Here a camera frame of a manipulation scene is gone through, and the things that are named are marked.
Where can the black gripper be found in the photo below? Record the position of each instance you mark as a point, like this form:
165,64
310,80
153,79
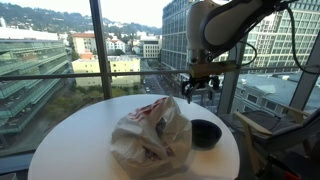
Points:
200,80

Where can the black round bowl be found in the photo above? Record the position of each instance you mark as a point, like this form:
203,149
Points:
206,135

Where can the white plastic bag red print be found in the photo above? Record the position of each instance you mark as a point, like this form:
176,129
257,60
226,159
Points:
150,140

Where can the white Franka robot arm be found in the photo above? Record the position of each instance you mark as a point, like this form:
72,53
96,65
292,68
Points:
220,23

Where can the small red object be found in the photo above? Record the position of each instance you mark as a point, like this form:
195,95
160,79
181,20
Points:
291,175

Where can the wide grey window column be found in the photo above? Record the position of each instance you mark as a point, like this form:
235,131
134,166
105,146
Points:
230,93
305,90

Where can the wooden chair grey cushion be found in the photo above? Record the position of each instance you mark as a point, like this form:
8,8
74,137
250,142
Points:
283,133

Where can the dark window mullion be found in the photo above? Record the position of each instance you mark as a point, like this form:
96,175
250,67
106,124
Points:
101,50

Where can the round white table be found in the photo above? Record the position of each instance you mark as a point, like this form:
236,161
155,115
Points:
66,140

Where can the dark horizontal window railing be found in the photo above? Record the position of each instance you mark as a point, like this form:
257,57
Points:
50,77

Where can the tan wrist camera box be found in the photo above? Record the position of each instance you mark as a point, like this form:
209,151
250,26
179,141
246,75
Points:
213,68

